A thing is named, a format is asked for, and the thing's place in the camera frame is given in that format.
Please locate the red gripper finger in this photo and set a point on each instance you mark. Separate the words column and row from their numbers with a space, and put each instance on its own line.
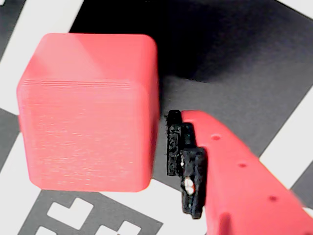
column 244, row 195
column 19, row 123

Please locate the black white marker board mat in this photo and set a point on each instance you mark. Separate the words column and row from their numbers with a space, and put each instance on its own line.
column 244, row 73

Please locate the red cube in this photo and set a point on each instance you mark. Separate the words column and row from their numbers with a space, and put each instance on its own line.
column 85, row 134

